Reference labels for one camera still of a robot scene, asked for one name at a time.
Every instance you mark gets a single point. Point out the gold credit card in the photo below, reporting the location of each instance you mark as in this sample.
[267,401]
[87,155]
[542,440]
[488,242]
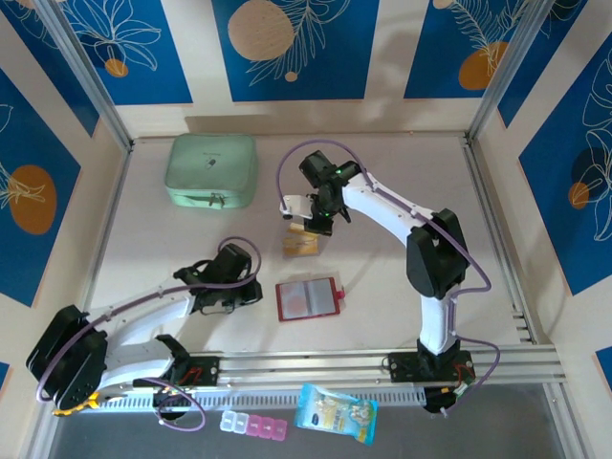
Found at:
[301,246]
[296,229]

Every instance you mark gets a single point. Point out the white card red circle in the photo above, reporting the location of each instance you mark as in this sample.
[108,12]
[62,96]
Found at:
[292,303]

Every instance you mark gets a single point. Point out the red leather card holder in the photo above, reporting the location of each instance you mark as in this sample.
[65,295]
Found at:
[325,299]

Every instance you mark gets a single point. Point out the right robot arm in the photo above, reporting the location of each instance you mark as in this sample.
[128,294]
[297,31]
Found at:
[435,253]

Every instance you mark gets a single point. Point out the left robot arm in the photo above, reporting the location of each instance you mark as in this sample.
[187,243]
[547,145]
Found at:
[67,354]

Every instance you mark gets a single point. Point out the clear plastic box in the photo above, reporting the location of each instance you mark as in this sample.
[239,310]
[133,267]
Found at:
[301,253]

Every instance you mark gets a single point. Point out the mint green zip pouch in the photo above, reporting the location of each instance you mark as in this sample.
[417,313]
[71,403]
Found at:
[210,167]

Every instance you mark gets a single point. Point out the clear and pink pill organizer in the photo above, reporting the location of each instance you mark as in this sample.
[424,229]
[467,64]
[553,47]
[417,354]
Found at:
[253,425]

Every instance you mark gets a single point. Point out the black connector block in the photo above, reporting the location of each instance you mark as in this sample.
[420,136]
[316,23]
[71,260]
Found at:
[440,404]
[174,404]

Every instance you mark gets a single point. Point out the blue wet wipes packet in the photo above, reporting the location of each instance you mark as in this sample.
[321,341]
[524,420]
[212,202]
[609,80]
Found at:
[334,413]

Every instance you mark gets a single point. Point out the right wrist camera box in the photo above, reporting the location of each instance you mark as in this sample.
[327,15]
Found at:
[296,205]

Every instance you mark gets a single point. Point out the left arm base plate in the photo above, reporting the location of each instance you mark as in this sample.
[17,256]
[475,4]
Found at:
[205,370]

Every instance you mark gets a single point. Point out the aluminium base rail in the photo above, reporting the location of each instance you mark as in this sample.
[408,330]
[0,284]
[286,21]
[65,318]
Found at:
[306,365]

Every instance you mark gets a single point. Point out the aluminium table side rail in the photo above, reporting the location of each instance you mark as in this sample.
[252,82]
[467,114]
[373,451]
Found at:
[112,205]
[475,167]

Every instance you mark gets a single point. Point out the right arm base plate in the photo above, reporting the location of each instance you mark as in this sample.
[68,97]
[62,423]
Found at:
[406,368]

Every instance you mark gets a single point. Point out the aluminium frame post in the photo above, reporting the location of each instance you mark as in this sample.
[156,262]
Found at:
[504,72]
[92,81]

